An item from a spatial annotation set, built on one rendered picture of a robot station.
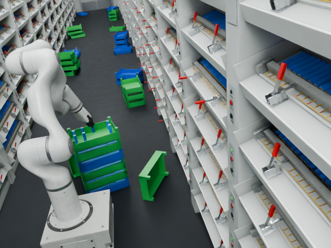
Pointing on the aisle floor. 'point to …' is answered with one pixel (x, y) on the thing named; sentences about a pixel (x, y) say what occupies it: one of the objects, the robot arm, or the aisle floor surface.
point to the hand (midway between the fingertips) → (89, 123)
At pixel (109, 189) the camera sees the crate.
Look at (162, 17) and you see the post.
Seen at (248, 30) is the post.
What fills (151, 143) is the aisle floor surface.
